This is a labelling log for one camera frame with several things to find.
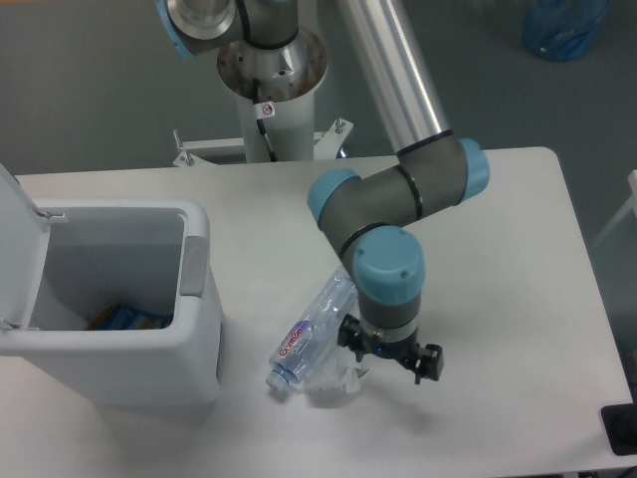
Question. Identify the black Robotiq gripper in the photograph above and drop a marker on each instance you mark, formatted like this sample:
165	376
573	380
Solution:
400	344

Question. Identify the white plastic bag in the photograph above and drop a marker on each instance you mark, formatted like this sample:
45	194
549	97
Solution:
336	379

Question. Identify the clear plastic water bottle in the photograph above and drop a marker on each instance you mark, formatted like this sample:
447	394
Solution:
303	345

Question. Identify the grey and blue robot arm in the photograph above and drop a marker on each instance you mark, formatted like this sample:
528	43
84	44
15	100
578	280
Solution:
364	219

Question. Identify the white trash can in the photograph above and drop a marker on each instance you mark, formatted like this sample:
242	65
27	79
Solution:
153	255

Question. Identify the white trash can lid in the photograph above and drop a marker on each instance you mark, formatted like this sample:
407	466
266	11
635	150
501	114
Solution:
26	295

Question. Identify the black device at table edge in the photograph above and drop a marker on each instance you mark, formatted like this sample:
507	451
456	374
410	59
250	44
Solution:
620	425

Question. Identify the blue packet in bin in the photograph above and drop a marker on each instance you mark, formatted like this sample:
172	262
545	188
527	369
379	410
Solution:
128	318

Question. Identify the blue plastic bag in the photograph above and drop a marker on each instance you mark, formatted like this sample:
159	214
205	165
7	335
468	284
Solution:
563	30

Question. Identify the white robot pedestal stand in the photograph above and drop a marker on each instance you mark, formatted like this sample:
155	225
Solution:
274	91

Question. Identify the white frame at right edge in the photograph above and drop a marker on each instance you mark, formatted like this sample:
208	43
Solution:
627	208

